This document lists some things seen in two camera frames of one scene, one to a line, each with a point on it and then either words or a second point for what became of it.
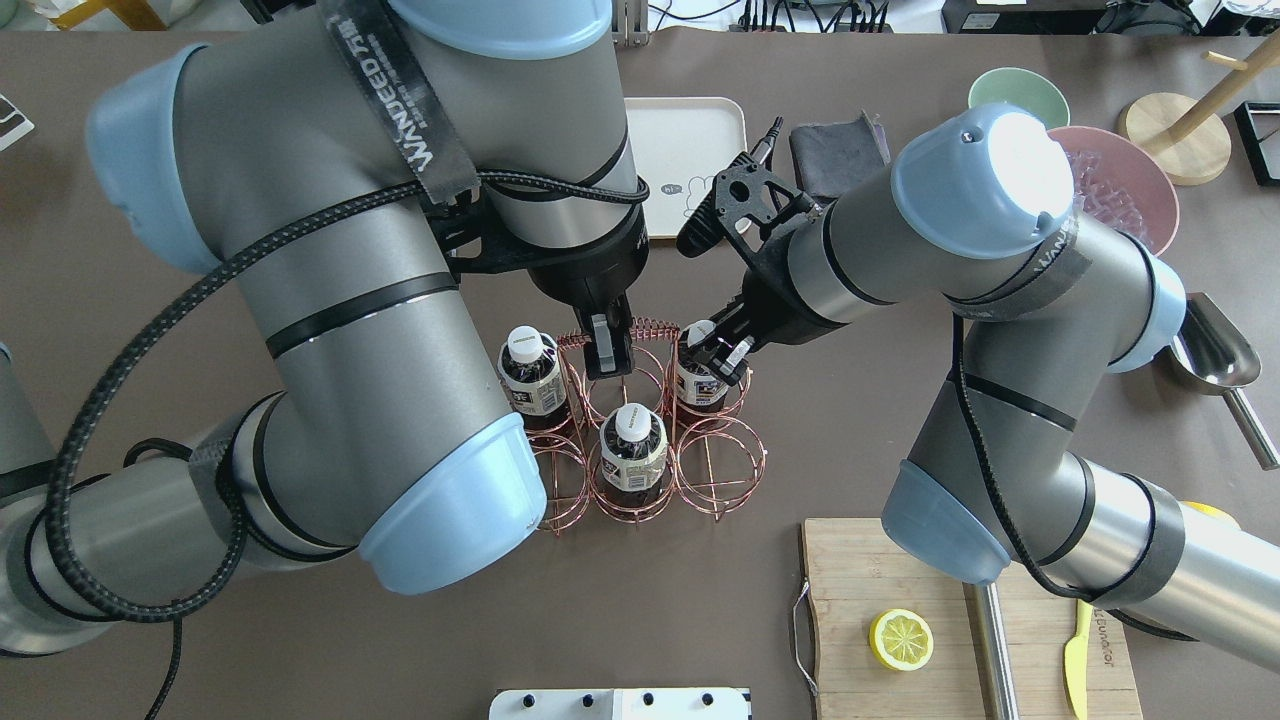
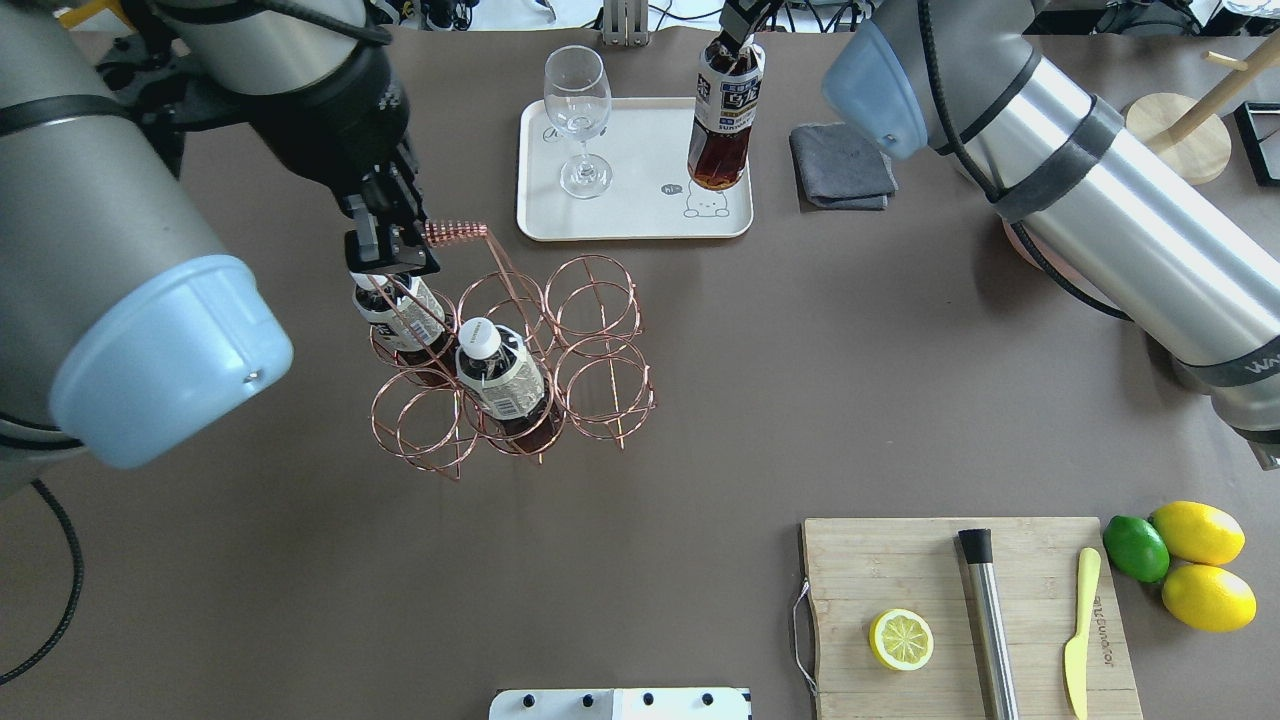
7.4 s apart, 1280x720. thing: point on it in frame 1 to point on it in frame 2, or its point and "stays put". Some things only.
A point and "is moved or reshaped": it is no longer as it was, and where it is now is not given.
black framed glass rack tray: (1258, 124) stays put
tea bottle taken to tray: (701, 387) to (727, 94)
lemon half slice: (901, 639) stays put
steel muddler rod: (990, 652) stays put
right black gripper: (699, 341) to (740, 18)
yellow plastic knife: (1076, 657) stays put
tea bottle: (634, 454) to (501, 382)
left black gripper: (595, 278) to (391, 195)
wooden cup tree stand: (1184, 138) stays put
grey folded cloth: (831, 158) stays put
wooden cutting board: (860, 569) stays put
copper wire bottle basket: (625, 454) is moved or reshaped
